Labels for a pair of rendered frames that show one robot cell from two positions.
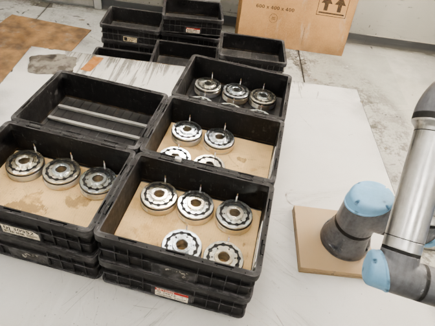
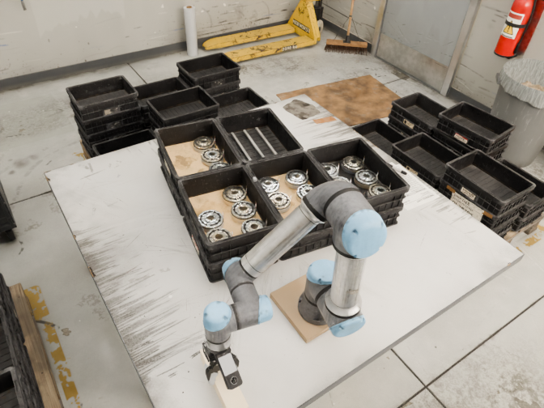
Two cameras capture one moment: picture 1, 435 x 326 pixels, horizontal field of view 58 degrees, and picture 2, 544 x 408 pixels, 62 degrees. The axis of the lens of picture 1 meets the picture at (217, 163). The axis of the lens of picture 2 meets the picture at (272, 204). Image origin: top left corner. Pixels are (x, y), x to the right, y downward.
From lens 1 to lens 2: 1.22 m
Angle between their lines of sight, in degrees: 41
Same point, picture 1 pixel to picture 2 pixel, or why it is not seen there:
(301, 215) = not seen: hidden behind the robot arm
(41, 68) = (291, 108)
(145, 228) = (212, 203)
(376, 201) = (319, 273)
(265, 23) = not seen: outside the picture
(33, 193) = (193, 158)
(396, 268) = (231, 268)
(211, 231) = (235, 227)
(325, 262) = (287, 304)
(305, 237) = (296, 285)
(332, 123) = (445, 257)
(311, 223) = not seen: hidden behind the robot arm
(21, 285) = (157, 196)
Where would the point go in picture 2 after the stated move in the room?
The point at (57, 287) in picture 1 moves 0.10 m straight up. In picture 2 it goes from (166, 207) to (163, 190)
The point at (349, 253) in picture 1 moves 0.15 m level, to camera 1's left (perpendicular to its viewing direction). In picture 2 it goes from (302, 309) to (280, 279)
